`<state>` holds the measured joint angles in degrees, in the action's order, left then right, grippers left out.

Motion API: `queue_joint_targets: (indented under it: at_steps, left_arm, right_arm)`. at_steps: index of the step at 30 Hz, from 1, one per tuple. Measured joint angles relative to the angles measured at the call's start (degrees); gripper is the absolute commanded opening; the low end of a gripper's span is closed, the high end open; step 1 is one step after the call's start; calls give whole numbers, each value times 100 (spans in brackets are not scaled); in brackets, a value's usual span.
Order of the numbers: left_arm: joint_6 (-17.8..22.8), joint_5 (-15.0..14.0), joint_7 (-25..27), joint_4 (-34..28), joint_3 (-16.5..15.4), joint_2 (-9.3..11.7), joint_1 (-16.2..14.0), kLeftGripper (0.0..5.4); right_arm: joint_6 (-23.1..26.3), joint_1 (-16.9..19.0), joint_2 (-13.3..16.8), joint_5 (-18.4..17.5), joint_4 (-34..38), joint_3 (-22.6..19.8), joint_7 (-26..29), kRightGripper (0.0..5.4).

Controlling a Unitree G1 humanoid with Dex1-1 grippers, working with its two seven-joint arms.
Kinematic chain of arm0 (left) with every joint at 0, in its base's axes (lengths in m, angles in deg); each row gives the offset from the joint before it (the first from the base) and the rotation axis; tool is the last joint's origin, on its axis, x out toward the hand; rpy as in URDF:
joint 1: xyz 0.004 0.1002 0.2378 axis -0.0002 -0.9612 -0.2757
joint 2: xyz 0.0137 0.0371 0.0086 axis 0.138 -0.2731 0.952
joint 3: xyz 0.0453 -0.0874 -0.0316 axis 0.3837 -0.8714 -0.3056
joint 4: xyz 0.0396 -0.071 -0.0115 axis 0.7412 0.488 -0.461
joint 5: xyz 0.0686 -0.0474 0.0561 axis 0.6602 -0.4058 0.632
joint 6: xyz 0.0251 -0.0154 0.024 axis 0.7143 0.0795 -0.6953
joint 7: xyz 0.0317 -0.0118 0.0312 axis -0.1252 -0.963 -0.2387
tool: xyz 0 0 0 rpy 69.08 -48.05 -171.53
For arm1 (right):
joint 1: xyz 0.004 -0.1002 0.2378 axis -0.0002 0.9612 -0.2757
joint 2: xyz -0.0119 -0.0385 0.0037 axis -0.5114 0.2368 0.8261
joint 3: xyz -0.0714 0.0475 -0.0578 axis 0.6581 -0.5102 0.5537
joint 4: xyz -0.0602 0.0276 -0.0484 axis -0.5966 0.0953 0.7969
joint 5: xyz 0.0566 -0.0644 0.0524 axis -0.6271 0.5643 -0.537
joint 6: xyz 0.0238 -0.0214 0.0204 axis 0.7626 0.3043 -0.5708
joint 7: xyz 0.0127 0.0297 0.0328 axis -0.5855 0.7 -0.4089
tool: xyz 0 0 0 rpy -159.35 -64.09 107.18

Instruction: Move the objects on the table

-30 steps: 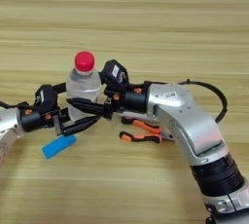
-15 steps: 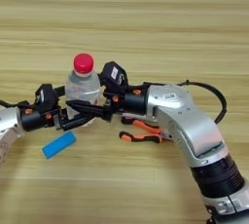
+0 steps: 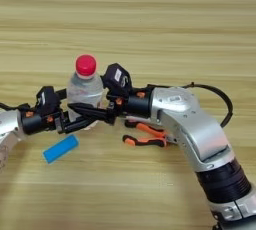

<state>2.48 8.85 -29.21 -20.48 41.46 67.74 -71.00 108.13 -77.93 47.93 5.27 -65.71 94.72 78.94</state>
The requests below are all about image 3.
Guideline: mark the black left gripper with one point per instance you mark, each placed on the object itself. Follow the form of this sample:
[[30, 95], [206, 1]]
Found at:
[[36, 122]]

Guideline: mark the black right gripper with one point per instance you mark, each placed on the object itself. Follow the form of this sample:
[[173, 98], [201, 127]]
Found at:
[[136, 105]]

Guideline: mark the clear bottle with red cap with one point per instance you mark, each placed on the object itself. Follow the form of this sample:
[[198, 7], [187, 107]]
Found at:
[[85, 87]]

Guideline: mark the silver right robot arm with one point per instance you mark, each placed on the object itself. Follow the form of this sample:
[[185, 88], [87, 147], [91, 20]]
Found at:
[[186, 117]]

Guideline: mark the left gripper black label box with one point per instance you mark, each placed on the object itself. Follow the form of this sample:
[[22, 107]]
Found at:
[[46, 99]]

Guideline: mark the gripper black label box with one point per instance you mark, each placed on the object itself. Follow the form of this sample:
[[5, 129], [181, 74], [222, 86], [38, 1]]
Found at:
[[46, 99], [116, 79]]

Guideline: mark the blue rectangular block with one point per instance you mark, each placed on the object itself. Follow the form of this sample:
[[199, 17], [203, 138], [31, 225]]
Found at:
[[60, 149]]

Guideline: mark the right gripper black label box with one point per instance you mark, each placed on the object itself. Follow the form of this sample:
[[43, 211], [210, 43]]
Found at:
[[116, 79]]

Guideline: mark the orange black pliers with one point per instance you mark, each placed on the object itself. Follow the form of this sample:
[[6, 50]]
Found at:
[[143, 141]]

